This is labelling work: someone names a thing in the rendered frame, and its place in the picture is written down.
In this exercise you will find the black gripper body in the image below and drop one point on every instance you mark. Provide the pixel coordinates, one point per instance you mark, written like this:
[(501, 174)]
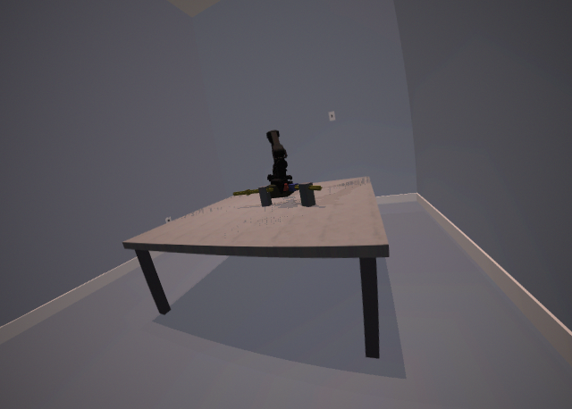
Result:
[(281, 176)]

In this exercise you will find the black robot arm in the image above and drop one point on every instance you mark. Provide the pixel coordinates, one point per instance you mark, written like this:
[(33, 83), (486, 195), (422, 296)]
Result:
[(279, 153)]

